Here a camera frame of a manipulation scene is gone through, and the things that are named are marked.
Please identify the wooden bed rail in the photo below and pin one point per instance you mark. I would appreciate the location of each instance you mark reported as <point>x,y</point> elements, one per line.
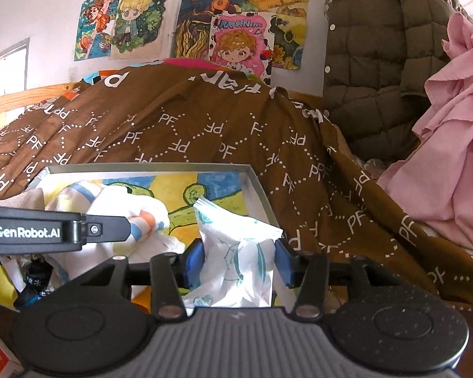
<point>23,96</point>

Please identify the blue and yellow swirl poster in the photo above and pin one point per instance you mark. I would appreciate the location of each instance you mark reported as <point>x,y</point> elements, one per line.
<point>193,19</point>

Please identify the white cotton cloth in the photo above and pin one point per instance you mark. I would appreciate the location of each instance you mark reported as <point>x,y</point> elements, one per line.
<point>114,204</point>

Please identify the brown printed blanket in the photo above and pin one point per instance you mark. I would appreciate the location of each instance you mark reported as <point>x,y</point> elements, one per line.
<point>220,126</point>

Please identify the pink cloth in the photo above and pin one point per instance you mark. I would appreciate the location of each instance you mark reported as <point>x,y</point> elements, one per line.
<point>449,145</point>

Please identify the yellow landscape poster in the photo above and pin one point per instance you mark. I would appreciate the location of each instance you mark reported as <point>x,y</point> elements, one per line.
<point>291,27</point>

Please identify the grey box with drawing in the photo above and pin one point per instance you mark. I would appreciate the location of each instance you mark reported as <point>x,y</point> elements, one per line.
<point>220,189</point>

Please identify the dark navy printed sock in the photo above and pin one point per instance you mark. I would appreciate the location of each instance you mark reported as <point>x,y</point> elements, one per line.
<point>35,283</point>

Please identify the window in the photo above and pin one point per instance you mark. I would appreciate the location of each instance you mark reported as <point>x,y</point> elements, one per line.
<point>4,71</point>

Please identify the white plastic tissue packet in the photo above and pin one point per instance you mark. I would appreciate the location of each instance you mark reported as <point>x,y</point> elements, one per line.
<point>236,252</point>

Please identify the poster of blond green figure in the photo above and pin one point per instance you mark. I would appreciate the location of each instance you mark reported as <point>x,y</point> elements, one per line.
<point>134,15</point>

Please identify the olive quilted jacket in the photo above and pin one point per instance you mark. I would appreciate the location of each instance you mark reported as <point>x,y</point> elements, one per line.
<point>370,47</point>

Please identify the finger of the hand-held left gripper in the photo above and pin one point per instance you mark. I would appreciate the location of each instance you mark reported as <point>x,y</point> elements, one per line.
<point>110,228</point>

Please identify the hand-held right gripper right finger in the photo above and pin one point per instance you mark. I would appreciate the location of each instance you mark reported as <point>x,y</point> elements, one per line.
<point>284,264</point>

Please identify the poster of orange-haired figure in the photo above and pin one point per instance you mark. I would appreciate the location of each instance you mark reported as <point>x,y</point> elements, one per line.
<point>94,19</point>

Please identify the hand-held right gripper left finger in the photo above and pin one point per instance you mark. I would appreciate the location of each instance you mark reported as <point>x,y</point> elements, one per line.
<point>193,264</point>

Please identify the yellow and blue cloth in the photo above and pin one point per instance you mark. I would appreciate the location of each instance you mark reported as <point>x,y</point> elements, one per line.
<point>0,287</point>

